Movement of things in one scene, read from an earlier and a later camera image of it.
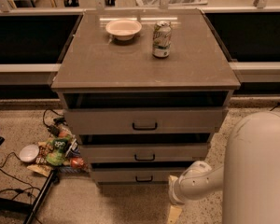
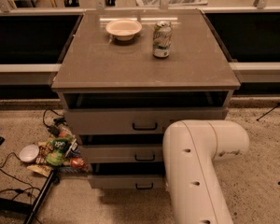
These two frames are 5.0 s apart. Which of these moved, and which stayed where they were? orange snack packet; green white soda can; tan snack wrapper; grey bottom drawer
Moved: grey bottom drawer
Stayed: green white soda can; tan snack wrapper; orange snack packet
